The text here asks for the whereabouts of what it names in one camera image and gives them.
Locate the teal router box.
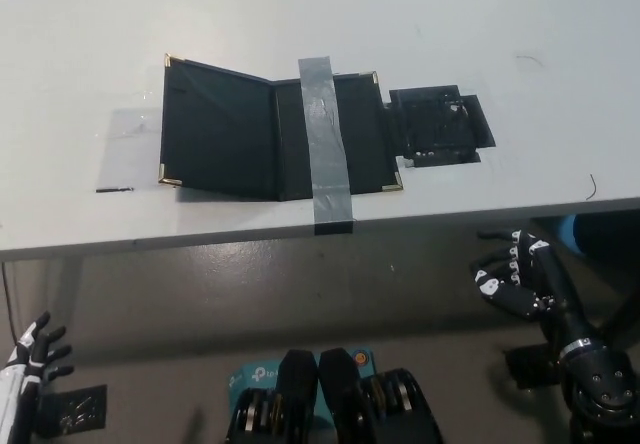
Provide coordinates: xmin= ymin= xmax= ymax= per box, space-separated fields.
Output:
xmin=227 ymin=347 xmax=376 ymax=421

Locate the black floor tape patch glossy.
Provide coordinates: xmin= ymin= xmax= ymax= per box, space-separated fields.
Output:
xmin=36 ymin=383 xmax=109 ymax=438

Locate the grey duct tape strip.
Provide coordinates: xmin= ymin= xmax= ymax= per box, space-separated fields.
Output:
xmin=297 ymin=55 xmax=357 ymax=238

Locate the clear plastic tape sheet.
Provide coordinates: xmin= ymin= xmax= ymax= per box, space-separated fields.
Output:
xmin=94 ymin=107 xmax=167 ymax=194

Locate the black diary with gold corners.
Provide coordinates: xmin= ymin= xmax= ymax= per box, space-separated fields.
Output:
xmin=159 ymin=52 xmax=405 ymax=203

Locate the black floor tape patch matte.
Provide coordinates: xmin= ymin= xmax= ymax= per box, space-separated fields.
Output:
xmin=503 ymin=341 xmax=567 ymax=391

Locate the blue object under desk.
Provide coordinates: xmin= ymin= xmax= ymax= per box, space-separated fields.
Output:
xmin=558 ymin=215 xmax=587 ymax=256

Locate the thin black cable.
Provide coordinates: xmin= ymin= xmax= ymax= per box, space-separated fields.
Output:
xmin=0 ymin=262 xmax=22 ymax=365

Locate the black tape patch on desk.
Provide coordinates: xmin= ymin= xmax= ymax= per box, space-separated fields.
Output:
xmin=382 ymin=83 xmax=497 ymax=169

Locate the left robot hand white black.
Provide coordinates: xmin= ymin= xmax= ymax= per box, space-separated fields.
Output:
xmin=0 ymin=311 xmax=74 ymax=444

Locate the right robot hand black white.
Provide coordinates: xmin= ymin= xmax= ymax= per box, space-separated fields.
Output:
xmin=469 ymin=228 xmax=604 ymax=353

